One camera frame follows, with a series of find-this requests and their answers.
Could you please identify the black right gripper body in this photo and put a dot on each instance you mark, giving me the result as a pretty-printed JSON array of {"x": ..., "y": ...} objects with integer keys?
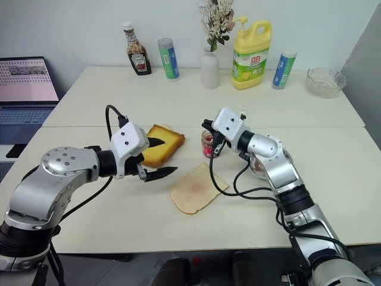
[{"x": 220, "y": 138}]

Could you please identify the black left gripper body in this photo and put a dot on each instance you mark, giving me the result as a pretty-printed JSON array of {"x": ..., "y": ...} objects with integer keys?
[{"x": 132, "y": 167}]

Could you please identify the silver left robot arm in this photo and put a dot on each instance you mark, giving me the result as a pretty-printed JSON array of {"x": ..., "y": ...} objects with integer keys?
[{"x": 59, "y": 167}]

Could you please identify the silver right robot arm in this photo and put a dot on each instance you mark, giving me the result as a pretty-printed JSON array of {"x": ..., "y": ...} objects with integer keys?
[{"x": 282, "y": 175}]

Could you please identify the small glass jam jar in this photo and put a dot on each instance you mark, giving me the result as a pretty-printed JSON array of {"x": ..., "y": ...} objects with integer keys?
[{"x": 206, "y": 146}]

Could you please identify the thin pale bread slice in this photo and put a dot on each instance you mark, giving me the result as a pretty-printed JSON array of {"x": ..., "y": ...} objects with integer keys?
[{"x": 196, "y": 190}]

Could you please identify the thick golden toast block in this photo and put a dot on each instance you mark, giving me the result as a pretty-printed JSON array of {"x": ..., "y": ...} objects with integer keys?
[{"x": 173, "y": 139}]

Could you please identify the small clear glass cup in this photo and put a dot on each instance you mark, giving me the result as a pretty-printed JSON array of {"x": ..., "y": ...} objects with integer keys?
[{"x": 256, "y": 169}]

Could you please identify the white ceramic vase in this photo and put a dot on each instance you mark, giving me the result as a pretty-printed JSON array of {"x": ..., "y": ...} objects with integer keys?
[{"x": 209, "y": 68}]

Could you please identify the yellow detergent pump bottle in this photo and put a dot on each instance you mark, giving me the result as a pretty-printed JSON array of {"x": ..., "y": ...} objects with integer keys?
[{"x": 248, "y": 65}]

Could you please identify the grey tube with blue-green label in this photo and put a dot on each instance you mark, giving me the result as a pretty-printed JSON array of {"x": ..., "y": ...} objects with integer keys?
[
  {"x": 282, "y": 68},
  {"x": 169, "y": 59}
]

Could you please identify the ketchup bottle with white cap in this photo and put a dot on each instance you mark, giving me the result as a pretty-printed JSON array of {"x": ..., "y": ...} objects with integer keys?
[{"x": 138, "y": 56}]

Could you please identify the dried flower bouquet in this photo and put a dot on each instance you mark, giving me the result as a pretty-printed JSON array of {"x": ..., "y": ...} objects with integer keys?
[{"x": 214, "y": 24}]

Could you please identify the clear scalloped glass bowl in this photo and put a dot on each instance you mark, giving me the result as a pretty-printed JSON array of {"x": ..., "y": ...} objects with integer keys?
[{"x": 324, "y": 85}]

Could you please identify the open grey laptop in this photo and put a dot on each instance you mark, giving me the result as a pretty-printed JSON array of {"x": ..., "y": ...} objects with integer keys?
[{"x": 23, "y": 77}]

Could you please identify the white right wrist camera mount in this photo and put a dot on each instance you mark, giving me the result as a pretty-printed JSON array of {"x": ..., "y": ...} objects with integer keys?
[{"x": 227, "y": 122}]

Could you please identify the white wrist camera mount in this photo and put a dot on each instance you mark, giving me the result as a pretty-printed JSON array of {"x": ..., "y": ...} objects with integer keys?
[
  {"x": 128, "y": 140},
  {"x": 227, "y": 122}
]

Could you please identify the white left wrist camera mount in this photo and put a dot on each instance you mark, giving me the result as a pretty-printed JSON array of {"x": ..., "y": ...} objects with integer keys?
[{"x": 128, "y": 140}]

